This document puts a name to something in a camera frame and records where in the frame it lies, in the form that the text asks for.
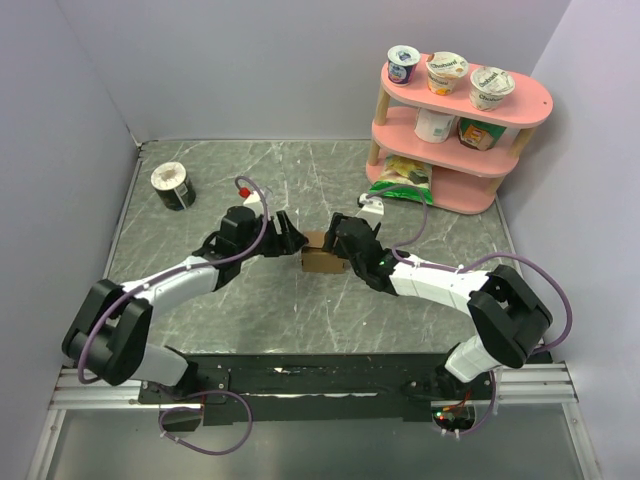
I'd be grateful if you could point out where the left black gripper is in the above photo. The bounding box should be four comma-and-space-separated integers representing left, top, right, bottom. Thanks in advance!
238, 210, 308, 261

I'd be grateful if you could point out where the brown cardboard box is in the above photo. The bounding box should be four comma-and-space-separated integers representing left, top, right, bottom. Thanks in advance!
301, 231, 346, 274

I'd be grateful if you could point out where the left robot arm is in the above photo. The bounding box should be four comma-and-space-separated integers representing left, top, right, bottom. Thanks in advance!
61, 206, 308, 402

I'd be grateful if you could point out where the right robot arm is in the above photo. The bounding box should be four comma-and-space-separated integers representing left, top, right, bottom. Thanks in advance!
323, 213, 553, 399

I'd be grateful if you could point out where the green snack bag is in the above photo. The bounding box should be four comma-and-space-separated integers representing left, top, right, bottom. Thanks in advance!
370, 155, 433, 205

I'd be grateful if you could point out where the black white yogurt cup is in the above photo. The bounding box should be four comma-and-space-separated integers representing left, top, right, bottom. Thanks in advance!
150, 161, 196, 211

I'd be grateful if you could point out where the pink three-tier shelf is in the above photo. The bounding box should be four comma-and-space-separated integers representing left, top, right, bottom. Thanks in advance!
366, 55, 553, 214

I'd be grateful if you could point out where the white cup middle shelf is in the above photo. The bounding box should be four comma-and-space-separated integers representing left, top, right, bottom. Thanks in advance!
414, 108, 456, 144

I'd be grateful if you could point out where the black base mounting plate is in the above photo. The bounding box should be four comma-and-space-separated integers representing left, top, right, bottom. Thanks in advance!
137, 352, 551, 431

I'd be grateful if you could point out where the green package middle shelf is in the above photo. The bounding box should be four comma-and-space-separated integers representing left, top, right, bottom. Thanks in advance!
457, 117, 506, 151

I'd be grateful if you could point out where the blue white yogurt cup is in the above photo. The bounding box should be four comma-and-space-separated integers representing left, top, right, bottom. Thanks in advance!
387, 45, 421, 86

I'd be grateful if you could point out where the orange Chobani yogurt cup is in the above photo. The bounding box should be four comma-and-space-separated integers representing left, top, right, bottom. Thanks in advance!
426, 51, 469, 96

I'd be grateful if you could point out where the white Chobani yogurt cup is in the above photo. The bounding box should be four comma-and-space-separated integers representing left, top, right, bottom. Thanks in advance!
469, 66, 516, 111

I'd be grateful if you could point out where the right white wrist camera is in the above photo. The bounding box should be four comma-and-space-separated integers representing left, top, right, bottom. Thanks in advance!
356, 193, 385, 232

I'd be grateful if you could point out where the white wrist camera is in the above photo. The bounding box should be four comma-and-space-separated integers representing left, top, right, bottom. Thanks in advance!
238, 187, 273, 217
356, 193, 385, 232

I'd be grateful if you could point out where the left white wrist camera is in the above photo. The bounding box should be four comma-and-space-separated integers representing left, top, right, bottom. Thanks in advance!
238, 187, 273, 217

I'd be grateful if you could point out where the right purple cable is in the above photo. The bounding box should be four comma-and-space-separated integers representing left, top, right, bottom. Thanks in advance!
364, 184, 574, 437

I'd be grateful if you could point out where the purple cable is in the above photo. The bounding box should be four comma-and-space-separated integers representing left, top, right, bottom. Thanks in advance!
75, 175, 274, 455
364, 184, 574, 437

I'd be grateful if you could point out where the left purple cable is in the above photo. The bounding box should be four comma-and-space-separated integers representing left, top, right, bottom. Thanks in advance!
75, 175, 274, 455

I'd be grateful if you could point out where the aluminium frame rail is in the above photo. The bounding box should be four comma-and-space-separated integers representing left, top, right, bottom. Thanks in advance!
26, 364, 577, 479

